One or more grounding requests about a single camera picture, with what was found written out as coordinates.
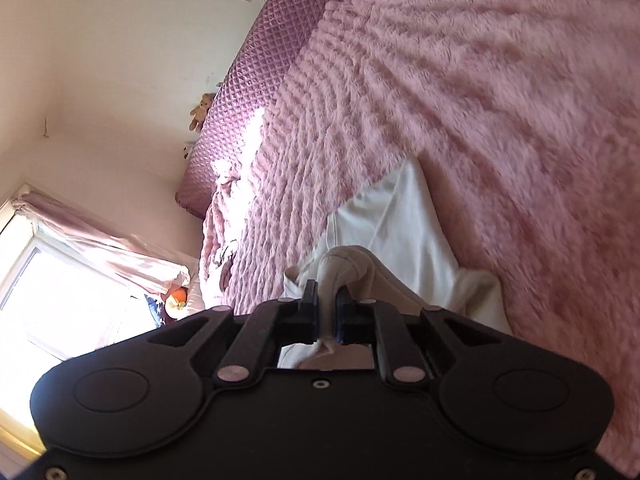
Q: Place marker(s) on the orange plush toy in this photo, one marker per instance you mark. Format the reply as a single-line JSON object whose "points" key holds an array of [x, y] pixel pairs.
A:
{"points": [[174, 301]]}

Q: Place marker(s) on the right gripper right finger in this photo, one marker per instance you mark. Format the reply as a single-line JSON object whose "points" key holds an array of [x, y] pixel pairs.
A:
{"points": [[380, 326]]}

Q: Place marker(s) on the purple quilted headboard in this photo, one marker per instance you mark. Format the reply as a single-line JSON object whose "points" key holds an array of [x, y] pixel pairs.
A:
{"points": [[275, 39]]}

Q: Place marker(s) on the pink curtain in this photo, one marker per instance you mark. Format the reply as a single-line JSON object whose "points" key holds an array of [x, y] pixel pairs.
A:
{"points": [[124, 257]]}

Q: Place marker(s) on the pink fluffy bed blanket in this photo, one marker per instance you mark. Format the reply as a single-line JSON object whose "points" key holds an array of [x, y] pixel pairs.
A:
{"points": [[524, 115]]}

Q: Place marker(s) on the white sweatshirt with teal print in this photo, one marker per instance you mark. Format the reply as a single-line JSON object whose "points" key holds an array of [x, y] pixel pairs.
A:
{"points": [[386, 243]]}

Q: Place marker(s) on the brown teddy bear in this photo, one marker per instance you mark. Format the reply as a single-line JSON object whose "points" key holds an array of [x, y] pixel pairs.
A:
{"points": [[199, 113]]}

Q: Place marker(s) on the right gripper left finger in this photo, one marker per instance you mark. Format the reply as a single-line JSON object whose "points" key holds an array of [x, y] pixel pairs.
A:
{"points": [[261, 335]]}

